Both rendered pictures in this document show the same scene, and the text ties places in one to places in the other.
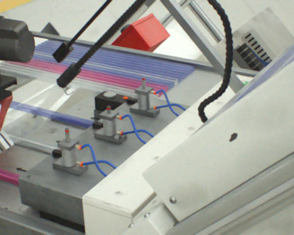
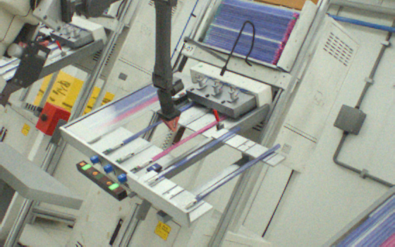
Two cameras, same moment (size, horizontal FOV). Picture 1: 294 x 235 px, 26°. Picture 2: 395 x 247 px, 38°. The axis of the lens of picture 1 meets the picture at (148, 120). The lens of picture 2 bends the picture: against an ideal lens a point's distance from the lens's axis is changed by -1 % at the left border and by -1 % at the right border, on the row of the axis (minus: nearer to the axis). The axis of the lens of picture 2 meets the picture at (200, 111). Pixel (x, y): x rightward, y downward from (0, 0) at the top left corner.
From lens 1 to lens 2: 2.37 m
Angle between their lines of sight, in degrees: 57
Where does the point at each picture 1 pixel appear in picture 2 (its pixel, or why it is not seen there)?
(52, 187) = (243, 102)
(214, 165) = (293, 50)
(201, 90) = not seen: hidden behind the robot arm
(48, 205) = (243, 110)
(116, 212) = (266, 89)
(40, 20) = not seen: outside the picture
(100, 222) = (263, 97)
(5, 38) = (178, 83)
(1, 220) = (240, 123)
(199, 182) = (291, 57)
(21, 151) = (192, 123)
